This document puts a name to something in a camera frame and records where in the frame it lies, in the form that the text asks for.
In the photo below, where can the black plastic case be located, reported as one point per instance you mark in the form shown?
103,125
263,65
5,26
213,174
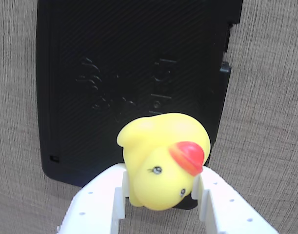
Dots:
129,68

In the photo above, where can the yellow rubber duck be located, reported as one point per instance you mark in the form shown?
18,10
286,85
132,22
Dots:
161,158

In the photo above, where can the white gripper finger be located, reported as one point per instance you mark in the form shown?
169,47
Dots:
226,209
97,207

